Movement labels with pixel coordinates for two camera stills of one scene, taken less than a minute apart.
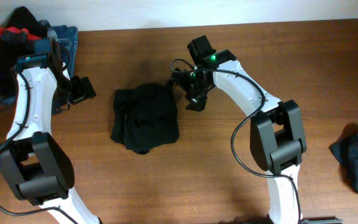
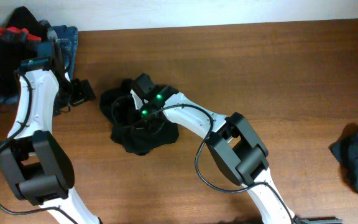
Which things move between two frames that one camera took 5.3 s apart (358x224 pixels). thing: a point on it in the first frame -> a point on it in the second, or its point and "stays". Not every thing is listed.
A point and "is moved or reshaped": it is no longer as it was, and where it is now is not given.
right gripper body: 197,86 -> 144,107
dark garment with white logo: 356,151 stays
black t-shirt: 144,116 is moved or reshaped
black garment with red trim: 4,47 stays
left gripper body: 79,91 stays
